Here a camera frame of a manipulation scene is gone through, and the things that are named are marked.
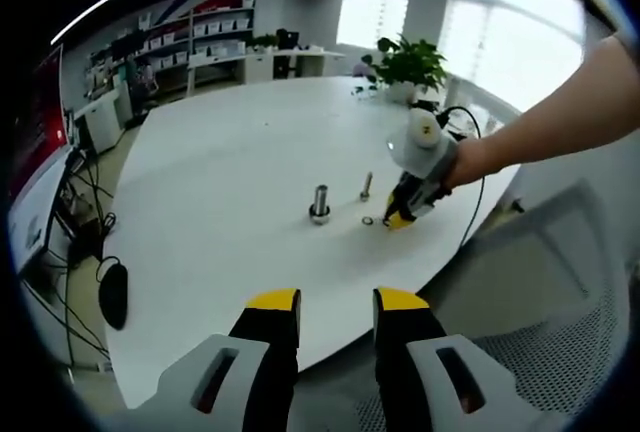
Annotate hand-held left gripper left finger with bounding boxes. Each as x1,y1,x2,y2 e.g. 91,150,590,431
157,287,302,432

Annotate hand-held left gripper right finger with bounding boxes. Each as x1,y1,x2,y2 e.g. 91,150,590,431
372,285,517,432

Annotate small steel threaded stud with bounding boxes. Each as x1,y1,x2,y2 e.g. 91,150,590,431
358,171,376,202

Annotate large steel threaded stud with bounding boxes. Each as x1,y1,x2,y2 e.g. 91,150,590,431
308,183,332,226

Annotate person's right hand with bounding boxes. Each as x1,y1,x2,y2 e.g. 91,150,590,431
443,139,497,190

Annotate potted green plant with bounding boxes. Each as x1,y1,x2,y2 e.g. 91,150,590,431
351,34,449,105

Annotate grey mesh office chair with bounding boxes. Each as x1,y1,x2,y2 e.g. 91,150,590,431
349,179,627,432

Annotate black computer mouse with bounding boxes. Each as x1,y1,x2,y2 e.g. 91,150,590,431
98,264,130,332

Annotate black office chair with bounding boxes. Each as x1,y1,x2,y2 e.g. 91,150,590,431
275,28,302,79

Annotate white background desk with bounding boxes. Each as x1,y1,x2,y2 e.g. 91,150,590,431
187,46,346,88

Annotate row of white storage bins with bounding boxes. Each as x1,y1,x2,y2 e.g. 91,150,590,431
139,0,254,66

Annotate white storage shelving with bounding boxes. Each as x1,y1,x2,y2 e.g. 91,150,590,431
84,0,256,98

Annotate white drawer cabinet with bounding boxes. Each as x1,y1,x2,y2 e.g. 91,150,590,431
74,89,127,154

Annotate computer monitor red screen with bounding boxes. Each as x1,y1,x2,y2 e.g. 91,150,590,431
7,44,76,273

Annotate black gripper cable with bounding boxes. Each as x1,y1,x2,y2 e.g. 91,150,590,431
437,105,487,249

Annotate tangle of black cables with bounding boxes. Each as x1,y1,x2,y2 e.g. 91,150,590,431
49,151,120,368

